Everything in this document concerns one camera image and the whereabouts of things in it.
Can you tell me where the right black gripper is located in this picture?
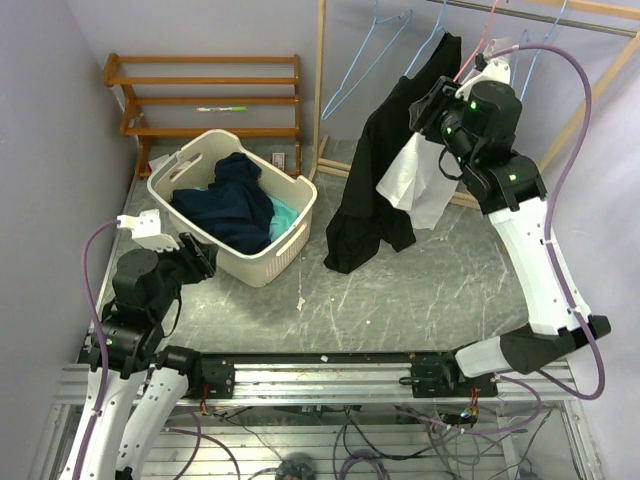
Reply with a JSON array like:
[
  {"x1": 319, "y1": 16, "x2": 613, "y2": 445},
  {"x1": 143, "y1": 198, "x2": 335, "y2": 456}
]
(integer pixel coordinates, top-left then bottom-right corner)
[{"x1": 410, "y1": 76, "x2": 478, "y2": 172}]

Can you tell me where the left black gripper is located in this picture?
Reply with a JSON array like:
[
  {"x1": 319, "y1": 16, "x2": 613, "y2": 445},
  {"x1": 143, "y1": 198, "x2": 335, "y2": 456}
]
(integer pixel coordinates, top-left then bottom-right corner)
[{"x1": 144, "y1": 229, "x2": 219, "y2": 317}]

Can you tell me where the white t shirt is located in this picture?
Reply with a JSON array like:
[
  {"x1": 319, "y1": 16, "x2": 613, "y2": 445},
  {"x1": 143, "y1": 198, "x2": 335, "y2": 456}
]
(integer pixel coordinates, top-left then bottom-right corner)
[{"x1": 375, "y1": 37, "x2": 513, "y2": 231}]

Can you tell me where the pink wire hanger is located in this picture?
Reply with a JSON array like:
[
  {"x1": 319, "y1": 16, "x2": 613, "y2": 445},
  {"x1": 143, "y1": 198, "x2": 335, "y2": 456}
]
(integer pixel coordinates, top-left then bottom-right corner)
[{"x1": 453, "y1": 0, "x2": 500, "y2": 82}]

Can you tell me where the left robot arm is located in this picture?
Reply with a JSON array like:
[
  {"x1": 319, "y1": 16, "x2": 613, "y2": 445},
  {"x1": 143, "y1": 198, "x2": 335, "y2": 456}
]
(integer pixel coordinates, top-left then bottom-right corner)
[{"x1": 61, "y1": 233, "x2": 235, "y2": 479}]

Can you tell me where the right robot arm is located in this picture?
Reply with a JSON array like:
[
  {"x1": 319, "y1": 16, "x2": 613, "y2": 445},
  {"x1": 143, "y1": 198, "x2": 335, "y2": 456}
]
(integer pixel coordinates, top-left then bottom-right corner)
[{"x1": 409, "y1": 76, "x2": 611, "y2": 396}]

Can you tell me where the blue hanger holding black shirt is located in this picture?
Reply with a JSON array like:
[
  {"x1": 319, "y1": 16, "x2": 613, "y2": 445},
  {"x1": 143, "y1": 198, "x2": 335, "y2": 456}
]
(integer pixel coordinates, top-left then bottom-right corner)
[{"x1": 403, "y1": 0, "x2": 448, "y2": 77}]

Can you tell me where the blue hanger far left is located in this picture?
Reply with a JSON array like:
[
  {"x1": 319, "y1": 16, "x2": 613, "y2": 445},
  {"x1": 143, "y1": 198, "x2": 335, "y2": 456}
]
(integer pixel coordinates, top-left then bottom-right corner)
[{"x1": 320, "y1": 1, "x2": 414, "y2": 122}]

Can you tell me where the black t shirt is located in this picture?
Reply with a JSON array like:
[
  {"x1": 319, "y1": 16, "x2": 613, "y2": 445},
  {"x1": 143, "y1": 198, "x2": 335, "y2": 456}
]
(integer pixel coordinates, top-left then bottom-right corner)
[{"x1": 324, "y1": 33, "x2": 462, "y2": 274}]

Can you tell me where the blue hanger right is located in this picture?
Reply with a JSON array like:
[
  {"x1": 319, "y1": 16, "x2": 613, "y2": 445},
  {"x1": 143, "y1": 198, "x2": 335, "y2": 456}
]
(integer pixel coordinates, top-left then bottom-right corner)
[{"x1": 512, "y1": 0, "x2": 568, "y2": 102}]

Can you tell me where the navy blue garment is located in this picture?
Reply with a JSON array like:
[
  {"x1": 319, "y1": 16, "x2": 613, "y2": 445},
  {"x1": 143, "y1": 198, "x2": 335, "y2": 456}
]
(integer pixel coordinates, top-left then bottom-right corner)
[{"x1": 170, "y1": 152, "x2": 274, "y2": 255}]

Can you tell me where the white laundry basket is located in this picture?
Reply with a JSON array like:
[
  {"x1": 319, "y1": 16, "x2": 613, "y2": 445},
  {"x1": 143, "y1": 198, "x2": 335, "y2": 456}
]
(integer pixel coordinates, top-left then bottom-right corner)
[{"x1": 147, "y1": 129, "x2": 317, "y2": 288}]

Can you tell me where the teal garment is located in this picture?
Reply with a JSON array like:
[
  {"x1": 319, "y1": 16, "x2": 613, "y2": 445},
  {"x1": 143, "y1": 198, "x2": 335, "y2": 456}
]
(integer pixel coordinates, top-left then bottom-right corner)
[{"x1": 175, "y1": 184, "x2": 298, "y2": 255}]

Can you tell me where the white paper scrap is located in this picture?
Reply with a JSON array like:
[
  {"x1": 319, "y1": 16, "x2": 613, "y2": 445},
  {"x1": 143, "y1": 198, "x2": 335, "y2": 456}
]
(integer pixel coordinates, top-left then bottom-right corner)
[{"x1": 148, "y1": 154, "x2": 170, "y2": 173}]

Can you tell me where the small red white box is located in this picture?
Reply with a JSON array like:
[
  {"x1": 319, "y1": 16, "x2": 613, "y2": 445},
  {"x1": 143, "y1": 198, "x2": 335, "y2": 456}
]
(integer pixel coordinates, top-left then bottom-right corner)
[{"x1": 270, "y1": 152, "x2": 286, "y2": 170}]

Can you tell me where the green white pen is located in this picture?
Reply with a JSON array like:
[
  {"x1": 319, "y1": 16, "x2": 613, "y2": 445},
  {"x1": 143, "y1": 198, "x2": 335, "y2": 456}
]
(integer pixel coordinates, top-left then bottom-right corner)
[{"x1": 196, "y1": 106, "x2": 247, "y2": 112}]

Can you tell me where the light wooden clothes rack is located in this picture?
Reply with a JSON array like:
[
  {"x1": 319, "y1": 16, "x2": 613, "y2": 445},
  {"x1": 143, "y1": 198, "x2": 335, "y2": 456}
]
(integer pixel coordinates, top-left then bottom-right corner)
[{"x1": 308, "y1": 0, "x2": 640, "y2": 211}]

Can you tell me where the brown wooden shoe rack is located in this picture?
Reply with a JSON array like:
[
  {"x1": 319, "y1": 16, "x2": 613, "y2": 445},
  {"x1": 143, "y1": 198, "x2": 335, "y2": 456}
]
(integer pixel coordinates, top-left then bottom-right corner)
[{"x1": 102, "y1": 52, "x2": 302, "y2": 178}]

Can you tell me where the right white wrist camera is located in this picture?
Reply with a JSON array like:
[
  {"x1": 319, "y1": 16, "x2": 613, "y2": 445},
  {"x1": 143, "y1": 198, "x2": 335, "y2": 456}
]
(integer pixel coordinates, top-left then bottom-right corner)
[{"x1": 463, "y1": 37, "x2": 512, "y2": 85}]

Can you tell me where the aluminium mounting rail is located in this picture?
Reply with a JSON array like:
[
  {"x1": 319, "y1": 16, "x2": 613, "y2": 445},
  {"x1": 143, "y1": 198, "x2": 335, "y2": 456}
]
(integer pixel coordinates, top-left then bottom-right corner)
[{"x1": 52, "y1": 352, "x2": 581, "y2": 406}]

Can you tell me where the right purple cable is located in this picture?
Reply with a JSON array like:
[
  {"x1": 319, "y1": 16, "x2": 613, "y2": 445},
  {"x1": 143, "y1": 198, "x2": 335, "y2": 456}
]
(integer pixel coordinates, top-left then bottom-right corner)
[{"x1": 492, "y1": 43, "x2": 607, "y2": 401}]

